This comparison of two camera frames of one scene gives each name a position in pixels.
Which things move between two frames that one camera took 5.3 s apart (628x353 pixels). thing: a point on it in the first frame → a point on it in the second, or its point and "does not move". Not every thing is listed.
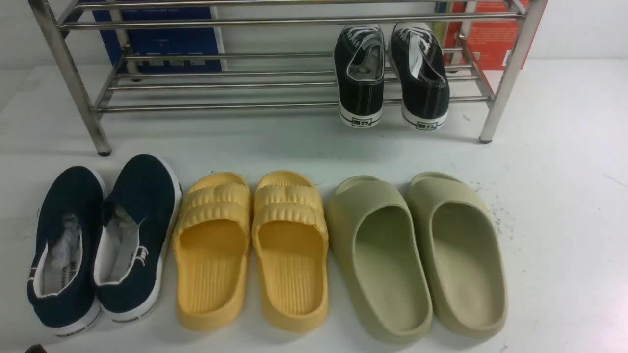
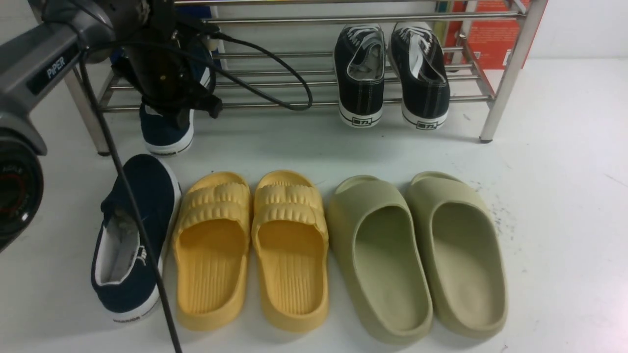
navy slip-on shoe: [141, 209] does not move
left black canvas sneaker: [359, 52] does not move
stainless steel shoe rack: [290, 56] does not move
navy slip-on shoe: [61, 286] → [166, 133]
